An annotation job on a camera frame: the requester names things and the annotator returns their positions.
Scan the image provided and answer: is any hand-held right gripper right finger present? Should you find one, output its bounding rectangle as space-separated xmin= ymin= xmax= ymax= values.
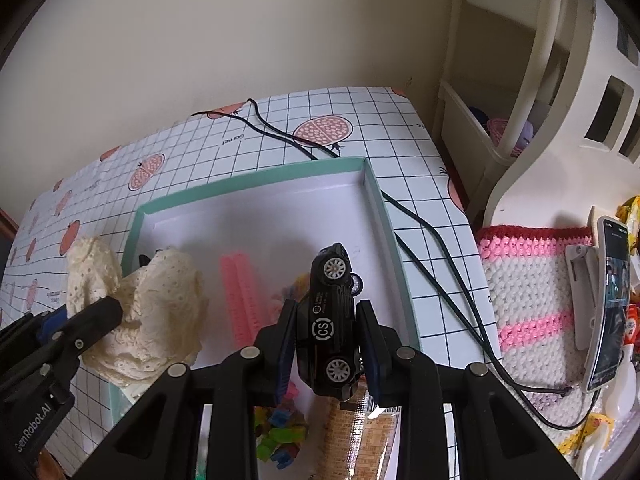
xmin=354 ymin=300 xmax=576 ymax=480

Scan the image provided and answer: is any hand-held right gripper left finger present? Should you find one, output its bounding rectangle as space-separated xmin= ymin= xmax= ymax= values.
xmin=75 ymin=300 xmax=301 ymax=480

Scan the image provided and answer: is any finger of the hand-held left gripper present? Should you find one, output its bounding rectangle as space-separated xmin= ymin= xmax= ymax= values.
xmin=44 ymin=296 xmax=124 ymax=361
xmin=0 ymin=309 xmax=68 ymax=361

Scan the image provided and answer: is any black toy car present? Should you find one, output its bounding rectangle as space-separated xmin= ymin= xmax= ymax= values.
xmin=295 ymin=242 xmax=366 ymax=401

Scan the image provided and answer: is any cream lace cloth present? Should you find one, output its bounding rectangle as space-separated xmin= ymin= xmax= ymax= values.
xmin=66 ymin=236 xmax=210 ymax=387

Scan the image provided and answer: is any wafer biscuit packet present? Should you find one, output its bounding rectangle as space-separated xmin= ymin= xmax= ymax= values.
xmin=320 ymin=385 xmax=401 ymax=480

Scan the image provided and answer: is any colourful block toy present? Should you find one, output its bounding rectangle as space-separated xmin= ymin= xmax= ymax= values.
xmin=255 ymin=380 xmax=311 ymax=466

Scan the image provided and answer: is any pink hair clip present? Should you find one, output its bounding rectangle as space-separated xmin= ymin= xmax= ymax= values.
xmin=219 ymin=252 xmax=273 ymax=348

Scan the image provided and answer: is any teal cardboard box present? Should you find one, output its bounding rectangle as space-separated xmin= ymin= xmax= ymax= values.
xmin=107 ymin=156 xmax=421 ymax=480

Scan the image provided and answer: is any pink white crochet mat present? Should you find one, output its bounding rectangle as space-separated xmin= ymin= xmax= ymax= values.
xmin=475 ymin=225 xmax=631 ymax=461

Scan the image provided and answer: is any smartphone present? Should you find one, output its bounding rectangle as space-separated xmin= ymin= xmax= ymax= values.
xmin=582 ymin=215 xmax=630 ymax=393

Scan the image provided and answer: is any white plastic bottle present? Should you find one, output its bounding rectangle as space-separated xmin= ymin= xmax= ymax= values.
xmin=602 ymin=345 xmax=638 ymax=421

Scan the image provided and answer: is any pink basket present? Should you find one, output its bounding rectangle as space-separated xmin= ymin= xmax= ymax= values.
xmin=487 ymin=117 xmax=536 ymax=153

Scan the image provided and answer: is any white wooden shelf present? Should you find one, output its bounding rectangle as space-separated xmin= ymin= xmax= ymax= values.
xmin=432 ymin=0 xmax=566 ymax=161

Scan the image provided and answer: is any white cutout panel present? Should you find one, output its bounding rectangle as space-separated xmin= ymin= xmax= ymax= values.
xmin=482 ymin=0 xmax=640 ymax=231

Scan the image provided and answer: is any yellow snack packet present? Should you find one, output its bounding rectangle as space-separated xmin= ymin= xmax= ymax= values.
xmin=617 ymin=195 xmax=640 ymax=256

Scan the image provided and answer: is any black cable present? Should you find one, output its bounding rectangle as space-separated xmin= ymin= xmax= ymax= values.
xmin=192 ymin=99 xmax=573 ymax=398
xmin=380 ymin=187 xmax=601 ymax=431

